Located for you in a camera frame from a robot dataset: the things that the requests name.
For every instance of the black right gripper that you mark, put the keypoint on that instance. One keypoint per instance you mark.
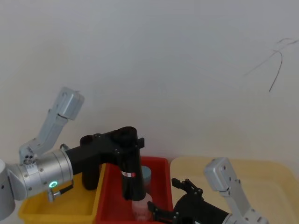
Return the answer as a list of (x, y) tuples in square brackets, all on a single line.
[(201, 210)]

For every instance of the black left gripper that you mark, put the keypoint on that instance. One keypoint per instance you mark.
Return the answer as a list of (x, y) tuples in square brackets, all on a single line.
[(102, 147)]

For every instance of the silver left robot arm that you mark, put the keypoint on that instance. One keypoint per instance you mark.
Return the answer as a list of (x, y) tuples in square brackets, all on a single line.
[(44, 168)]

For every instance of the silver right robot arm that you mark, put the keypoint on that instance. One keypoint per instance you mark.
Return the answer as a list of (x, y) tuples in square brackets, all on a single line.
[(224, 175)]

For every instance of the red plastic bin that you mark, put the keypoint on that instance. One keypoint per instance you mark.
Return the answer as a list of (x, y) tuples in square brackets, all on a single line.
[(112, 205)]

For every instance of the grey-blue round container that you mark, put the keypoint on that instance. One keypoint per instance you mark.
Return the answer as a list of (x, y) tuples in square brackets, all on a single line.
[(147, 177)]

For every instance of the clear bottle with pink contents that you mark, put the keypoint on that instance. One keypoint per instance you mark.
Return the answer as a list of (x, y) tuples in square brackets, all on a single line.
[(140, 208)]

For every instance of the yellow plastic bin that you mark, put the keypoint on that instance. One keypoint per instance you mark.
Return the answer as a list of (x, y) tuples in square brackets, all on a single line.
[(60, 210)]

